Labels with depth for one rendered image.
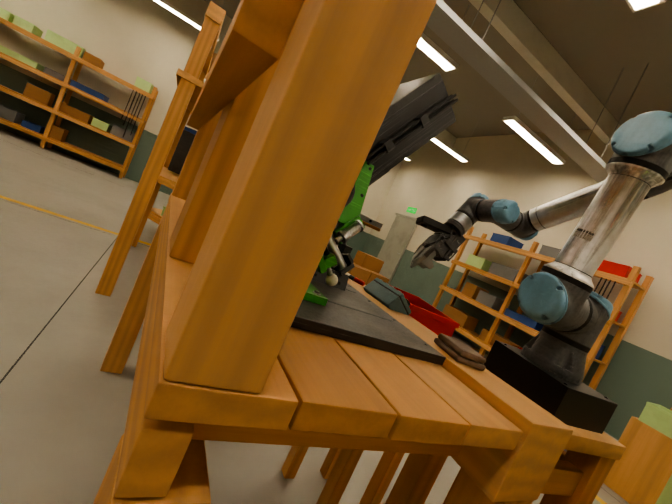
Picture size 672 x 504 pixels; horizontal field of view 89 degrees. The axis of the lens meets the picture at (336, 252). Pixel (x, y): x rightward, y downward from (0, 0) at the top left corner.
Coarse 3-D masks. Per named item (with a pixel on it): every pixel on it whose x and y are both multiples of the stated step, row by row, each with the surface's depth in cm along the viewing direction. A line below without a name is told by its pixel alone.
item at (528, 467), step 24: (360, 288) 113; (432, 336) 88; (480, 384) 64; (504, 384) 71; (504, 408) 59; (528, 408) 62; (528, 432) 55; (552, 432) 58; (456, 456) 63; (480, 456) 60; (504, 456) 56; (528, 456) 57; (552, 456) 60; (480, 480) 58; (504, 480) 56; (528, 480) 59
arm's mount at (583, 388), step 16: (496, 352) 97; (512, 352) 93; (496, 368) 95; (512, 368) 91; (528, 368) 88; (512, 384) 90; (528, 384) 86; (544, 384) 83; (560, 384) 80; (544, 400) 82; (560, 400) 79; (576, 400) 81; (592, 400) 83; (608, 400) 87; (560, 416) 80; (576, 416) 82; (592, 416) 85; (608, 416) 87
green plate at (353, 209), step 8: (368, 168) 104; (360, 176) 103; (368, 176) 104; (360, 184) 103; (368, 184) 104; (360, 192) 103; (352, 200) 102; (360, 200) 103; (344, 208) 100; (352, 208) 102; (360, 208) 103; (344, 216) 100; (352, 216) 102
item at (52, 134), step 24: (24, 24) 657; (0, 48) 655; (72, 48) 694; (48, 72) 689; (72, 72) 703; (24, 96) 680; (48, 96) 701; (96, 96) 727; (0, 120) 672; (24, 120) 698; (72, 120) 715; (96, 120) 739; (144, 120) 769; (48, 144) 746; (120, 168) 770
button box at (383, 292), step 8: (376, 280) 112; (368, 288) 110; (376, 288) 108; (384, 288) 106; (392, 288) 104; (376, 296) 105; (384, 296) 103; (392, 296) 101; (400, 296) 100; (384, 304) 101; (392, 304) 99; (400, 304) 101; (400, 312) 101; (408, 312) 103
